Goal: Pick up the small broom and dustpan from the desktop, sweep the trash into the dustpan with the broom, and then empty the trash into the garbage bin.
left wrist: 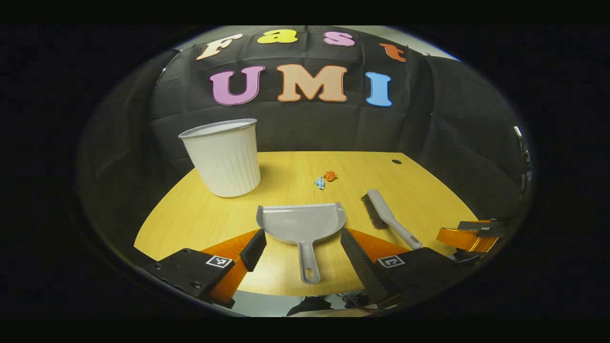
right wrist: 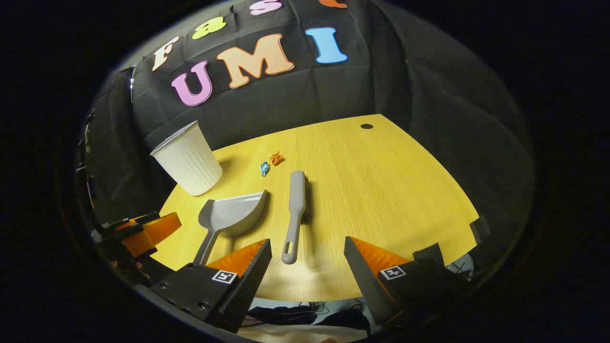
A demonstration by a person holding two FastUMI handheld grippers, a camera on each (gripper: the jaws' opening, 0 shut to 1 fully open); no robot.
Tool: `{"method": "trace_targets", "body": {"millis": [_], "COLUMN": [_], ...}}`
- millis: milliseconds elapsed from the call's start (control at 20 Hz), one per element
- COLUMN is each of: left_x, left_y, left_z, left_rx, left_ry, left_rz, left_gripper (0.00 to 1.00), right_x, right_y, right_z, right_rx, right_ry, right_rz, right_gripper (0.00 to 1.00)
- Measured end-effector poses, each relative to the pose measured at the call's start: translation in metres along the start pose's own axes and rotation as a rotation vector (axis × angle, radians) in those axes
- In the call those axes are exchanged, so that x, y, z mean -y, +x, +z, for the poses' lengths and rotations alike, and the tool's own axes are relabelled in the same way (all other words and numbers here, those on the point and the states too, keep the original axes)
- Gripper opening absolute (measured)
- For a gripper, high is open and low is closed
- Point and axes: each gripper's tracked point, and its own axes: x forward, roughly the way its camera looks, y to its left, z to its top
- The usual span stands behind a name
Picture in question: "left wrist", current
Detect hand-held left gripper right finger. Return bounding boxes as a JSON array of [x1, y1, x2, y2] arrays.
[[340, 228, 460, 308]]

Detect black backdrop cloth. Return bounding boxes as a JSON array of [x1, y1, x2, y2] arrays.
[[79, 26, 532, 248]]

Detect small grey broom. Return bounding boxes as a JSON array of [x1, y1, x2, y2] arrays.
[[361, 189, 423, 250]]

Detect black cable bundle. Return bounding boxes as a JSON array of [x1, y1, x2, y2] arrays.
[[334, 292, 379, 313]]

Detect grey plastic dustpan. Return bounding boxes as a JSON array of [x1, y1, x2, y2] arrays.
[[256, 202, 345, 284]]

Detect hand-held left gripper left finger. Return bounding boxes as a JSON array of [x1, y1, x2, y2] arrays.
[[143, 229, 267, 309]]

